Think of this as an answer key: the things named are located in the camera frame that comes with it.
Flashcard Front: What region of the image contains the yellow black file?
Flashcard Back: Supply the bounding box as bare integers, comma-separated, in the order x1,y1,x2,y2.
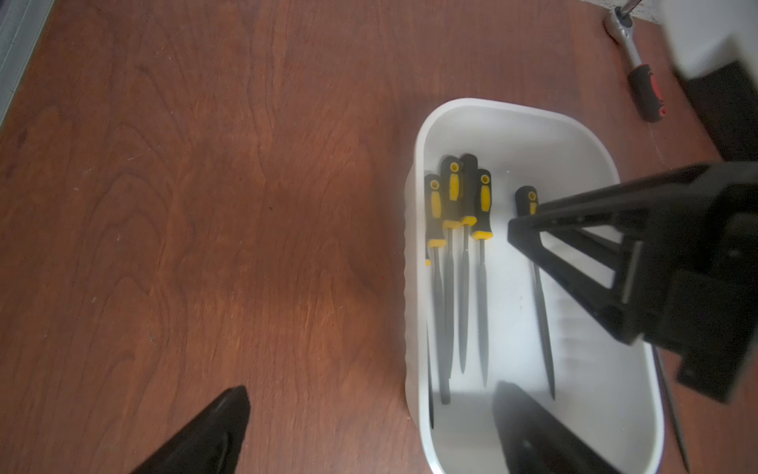
515,186,556,400
424,174,451,405
459,153,478,373
440,155,463,378
472,169,493,385
653,347,691,473

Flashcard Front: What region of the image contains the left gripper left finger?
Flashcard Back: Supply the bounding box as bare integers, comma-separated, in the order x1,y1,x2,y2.
134,385,251,474

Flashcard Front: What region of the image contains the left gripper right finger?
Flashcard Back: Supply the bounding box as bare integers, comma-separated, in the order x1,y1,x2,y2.
493,381,618,473

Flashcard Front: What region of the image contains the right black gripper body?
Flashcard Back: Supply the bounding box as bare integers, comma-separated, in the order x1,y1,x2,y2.
617,162,757,404

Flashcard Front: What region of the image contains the black plastic tool case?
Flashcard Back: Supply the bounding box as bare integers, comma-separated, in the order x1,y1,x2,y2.
676,61,757,162

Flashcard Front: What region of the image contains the white plastic storage box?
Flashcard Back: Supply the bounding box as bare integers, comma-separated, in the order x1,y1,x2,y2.
405,98,664,473

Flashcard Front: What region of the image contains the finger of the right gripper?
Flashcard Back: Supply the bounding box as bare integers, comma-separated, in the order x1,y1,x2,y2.
507,171,705,346

